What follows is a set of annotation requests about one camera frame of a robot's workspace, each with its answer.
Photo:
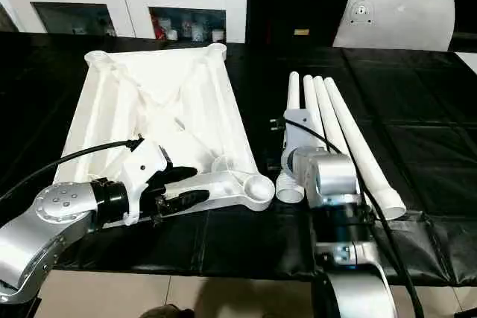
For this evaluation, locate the white table leg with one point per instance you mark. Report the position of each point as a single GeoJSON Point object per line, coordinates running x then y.
{"type": "Point", "coordinates": [324, 109]}
{"type": "Point", "coordinates": [311, 102]}
{"type": "Point", "coordinates": [357, 146]}
{"type": "Point", "coordinates": [293, 91]}

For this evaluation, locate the white plastic table top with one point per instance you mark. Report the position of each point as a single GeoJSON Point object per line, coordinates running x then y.
{"type": "Point", "coordinates": [167, 83]}

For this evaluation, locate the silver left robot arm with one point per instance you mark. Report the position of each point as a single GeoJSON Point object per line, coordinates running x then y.
{"type": "Point", "coordinates": [44, 228]}

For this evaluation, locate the small white cup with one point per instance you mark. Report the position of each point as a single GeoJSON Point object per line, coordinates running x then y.
{"type": "Point", "coordinates": [218, 36]}
{"type": "Point", "coordinates": [172, 34]}

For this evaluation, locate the dark robot left foot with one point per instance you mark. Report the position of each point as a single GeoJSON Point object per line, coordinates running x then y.
{"type": "Point", "coordinates": [169, 312]}

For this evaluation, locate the white jar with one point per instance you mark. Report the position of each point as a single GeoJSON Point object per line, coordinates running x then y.
{"type": "Point", "coordinates": [197, 31]}

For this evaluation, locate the red packet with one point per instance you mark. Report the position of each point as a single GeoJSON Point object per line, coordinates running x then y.
{"type": "Point", "coordinates": [158, 27]}

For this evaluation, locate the white chair back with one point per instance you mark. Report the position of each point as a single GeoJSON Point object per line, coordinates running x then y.
{"type": "Point", "coordinates": [402, 20]}

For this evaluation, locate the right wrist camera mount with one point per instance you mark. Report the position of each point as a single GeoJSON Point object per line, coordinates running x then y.
{"type": "Point", "coordinates": [302, 132]}

